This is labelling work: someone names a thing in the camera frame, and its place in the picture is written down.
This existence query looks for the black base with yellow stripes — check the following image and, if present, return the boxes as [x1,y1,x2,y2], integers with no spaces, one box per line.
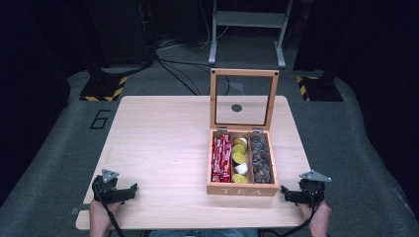
[294,75,344,103]
[79,74,129,103]

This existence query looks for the white floor cables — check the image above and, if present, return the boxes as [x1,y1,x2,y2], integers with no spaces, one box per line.
[156,0,231,52]

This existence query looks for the stack of red packets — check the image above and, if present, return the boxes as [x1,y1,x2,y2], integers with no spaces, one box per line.
[210,133,233,184]

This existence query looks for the person's right hand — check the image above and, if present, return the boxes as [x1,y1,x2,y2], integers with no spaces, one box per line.
[298,199,333,237]

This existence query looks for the pile of dark wrapped pieces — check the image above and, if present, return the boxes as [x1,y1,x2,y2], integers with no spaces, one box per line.
[249,133,275,185]

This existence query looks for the grey metal stand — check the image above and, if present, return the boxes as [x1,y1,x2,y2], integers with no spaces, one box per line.
[208,0,294,69]

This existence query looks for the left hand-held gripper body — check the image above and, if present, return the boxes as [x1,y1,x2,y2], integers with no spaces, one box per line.
[91,168,131,205]

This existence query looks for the wooden box with glass lid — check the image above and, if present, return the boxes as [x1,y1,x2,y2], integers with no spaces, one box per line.
[206,67,281,198]

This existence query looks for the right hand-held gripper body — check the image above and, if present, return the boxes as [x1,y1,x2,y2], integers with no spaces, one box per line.
[296,169,333,208]

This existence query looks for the person's left hand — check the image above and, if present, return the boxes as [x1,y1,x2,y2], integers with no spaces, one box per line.
[89,199,124,237]

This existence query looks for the grey tape strip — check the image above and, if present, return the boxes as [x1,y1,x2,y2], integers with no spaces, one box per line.
[69,202,92,215]

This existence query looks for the black floor cables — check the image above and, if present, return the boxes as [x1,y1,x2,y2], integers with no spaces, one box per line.
[153,53,231,97]

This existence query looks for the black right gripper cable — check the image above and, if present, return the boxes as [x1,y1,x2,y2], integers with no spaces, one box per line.
[260,197,320,237]

